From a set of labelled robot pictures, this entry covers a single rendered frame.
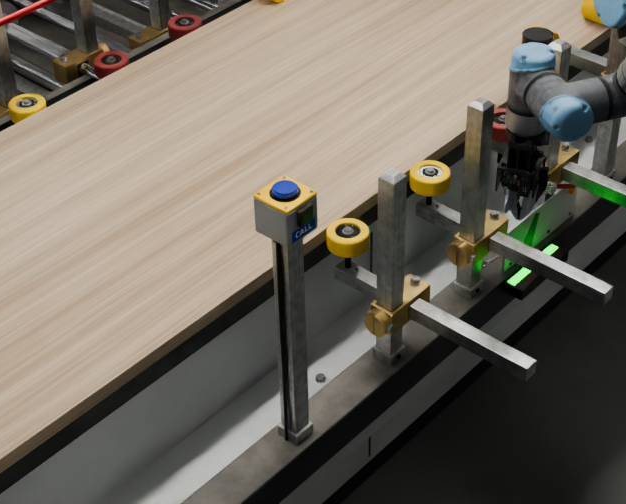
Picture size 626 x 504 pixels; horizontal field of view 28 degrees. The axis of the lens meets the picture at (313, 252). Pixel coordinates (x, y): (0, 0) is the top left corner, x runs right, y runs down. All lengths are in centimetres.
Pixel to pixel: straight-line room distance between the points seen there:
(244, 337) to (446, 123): 65
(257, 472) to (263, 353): 32
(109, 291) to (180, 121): 56
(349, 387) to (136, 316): 42
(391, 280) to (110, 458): 58
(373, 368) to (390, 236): 30
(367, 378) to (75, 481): 56
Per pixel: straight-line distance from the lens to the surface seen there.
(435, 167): 250
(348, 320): 256
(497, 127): 262
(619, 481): 315
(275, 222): 188
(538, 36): 245
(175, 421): 230
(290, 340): 204
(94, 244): 235
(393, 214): 213
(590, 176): 258
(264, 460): 219
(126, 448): 224
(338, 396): 229
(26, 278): 230
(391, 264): 219
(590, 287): 236
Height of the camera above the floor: 232
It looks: 38 degrees down
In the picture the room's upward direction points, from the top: 2 degrees counter-clockwise
